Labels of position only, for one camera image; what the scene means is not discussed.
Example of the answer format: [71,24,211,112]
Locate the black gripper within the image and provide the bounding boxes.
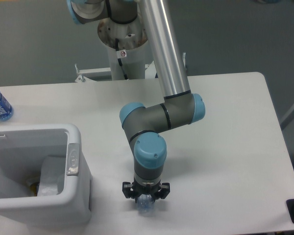
[122,181,171,202]

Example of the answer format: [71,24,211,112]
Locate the crushed clear plastic bottle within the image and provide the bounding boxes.
[137,194,154,214]

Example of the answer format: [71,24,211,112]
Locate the white plastic wrapper bag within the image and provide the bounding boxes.
[38,156,66,196]

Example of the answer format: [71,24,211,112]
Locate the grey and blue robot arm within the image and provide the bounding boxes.
[67,0,205,204]

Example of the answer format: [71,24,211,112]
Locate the white plastic trash can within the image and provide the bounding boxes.
[0,124,92,226]

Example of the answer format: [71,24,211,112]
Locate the trash items inside bin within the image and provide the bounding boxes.
[25,176,40,196]

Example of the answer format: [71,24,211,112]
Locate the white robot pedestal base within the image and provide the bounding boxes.
[75,16,158,82]

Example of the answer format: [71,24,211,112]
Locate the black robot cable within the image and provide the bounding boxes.
[115,37,129,80]

